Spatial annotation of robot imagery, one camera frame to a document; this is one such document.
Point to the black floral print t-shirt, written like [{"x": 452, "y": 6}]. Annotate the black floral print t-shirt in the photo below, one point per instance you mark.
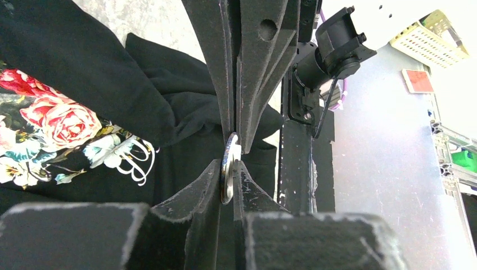
[{"x": 85, "y": 118}]

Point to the red flat card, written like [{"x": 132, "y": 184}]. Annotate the red flat card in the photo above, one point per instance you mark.
[{"x": 418, "y": 81}]

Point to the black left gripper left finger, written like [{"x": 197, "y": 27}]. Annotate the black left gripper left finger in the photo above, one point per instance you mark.
[{"x": 179, "y": 233}]

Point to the cream perforated basket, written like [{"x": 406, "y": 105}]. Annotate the cream perforated basket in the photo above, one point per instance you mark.
[{"x": 433, "y": 41}]

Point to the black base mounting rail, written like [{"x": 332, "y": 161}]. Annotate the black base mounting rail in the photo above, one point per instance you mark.
[{"x": 305, "y": 169}]

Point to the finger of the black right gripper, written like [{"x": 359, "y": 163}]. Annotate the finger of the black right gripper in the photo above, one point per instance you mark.
[
  {"x": 211, "y": 22},
  {"x": 267, "y": 29}
]

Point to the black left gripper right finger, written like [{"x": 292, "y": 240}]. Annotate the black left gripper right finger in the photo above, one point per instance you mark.
[{"x": 268, "y": 236}]

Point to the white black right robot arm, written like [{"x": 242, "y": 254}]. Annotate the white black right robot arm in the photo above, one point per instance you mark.
[{"x": 332, "y": 52}]

